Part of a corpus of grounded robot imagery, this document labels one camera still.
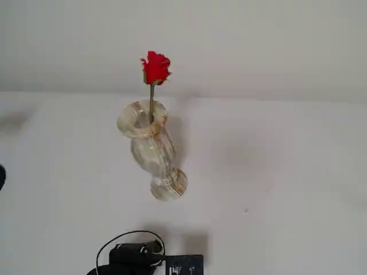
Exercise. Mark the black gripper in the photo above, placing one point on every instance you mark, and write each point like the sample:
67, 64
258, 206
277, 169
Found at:
130, 254

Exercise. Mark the red rose with green stem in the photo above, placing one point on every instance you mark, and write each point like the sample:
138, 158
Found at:
156, 67

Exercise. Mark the marbled onyx stone vase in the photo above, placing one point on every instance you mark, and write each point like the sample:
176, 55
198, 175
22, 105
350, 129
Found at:
152, 160

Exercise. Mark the dark rounded object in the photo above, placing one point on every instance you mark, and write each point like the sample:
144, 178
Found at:
2, 177

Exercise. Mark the black rectangular wrist camera mount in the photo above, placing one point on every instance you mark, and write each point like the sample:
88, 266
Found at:
198, 263

